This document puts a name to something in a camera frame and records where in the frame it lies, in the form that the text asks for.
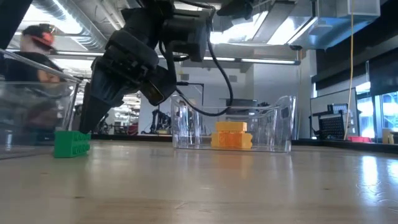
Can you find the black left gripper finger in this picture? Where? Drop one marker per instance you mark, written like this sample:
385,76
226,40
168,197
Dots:
158,87
96,102

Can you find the green toy block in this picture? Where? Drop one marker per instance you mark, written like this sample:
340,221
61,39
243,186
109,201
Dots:
71,144

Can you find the background black robot arm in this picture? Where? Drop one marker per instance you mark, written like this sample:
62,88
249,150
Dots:
158,119

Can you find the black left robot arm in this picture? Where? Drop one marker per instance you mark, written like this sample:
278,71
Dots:
9,12

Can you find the clear plastic bin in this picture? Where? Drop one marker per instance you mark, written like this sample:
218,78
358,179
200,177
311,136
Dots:
270,130
62,109

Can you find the person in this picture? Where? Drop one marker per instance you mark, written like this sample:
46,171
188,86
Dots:
40,37

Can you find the long ceiling light strip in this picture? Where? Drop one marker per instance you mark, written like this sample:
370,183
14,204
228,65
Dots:
267,61

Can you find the gray partition panel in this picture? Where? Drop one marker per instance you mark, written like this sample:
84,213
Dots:
323,102

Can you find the black perforated rack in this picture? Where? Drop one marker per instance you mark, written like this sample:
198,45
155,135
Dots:
331,126

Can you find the red tray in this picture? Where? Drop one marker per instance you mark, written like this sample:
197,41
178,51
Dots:
359,139

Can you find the tan box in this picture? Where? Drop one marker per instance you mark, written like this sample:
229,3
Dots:
390,136

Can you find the gray wall vent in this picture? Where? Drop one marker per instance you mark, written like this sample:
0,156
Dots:
233,78
185,76

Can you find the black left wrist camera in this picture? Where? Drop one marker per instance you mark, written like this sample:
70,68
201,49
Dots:
186,34

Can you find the silver ceiling duct pipe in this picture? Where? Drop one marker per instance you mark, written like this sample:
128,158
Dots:
77,21

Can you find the silver ceiling duct box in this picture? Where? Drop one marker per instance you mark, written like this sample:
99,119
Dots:
342,28

